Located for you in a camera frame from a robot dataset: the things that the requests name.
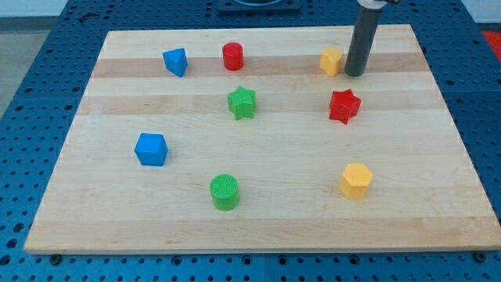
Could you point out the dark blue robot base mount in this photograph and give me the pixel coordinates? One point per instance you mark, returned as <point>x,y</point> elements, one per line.
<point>259,7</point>

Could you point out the red star block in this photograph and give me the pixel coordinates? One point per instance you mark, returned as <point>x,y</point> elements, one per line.
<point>344,105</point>

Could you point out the red cylinder block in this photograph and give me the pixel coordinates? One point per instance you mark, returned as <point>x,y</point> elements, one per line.
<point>233,57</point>

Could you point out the wooden board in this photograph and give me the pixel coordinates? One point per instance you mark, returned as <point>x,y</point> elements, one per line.
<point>288,159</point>

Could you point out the red object at right edge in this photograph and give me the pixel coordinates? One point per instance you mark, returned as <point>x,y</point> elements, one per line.
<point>493,39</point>

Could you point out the blue triangle block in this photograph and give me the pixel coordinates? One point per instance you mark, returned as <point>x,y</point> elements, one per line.
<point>176,61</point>

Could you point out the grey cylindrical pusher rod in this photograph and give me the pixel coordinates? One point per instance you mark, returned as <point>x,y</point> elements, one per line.
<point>363,35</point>

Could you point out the yellow hexagon block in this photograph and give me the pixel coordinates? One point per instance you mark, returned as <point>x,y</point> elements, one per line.
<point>355,181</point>

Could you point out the green star block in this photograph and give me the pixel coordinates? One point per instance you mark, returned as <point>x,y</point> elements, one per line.
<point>242,102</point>

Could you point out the blue cube block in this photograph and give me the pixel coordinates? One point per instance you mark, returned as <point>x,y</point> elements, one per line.
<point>151,149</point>

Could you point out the yellow heart block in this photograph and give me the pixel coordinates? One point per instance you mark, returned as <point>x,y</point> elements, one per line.
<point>330,61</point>

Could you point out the green cylinder block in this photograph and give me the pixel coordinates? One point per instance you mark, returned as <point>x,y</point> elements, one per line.
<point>224,192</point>

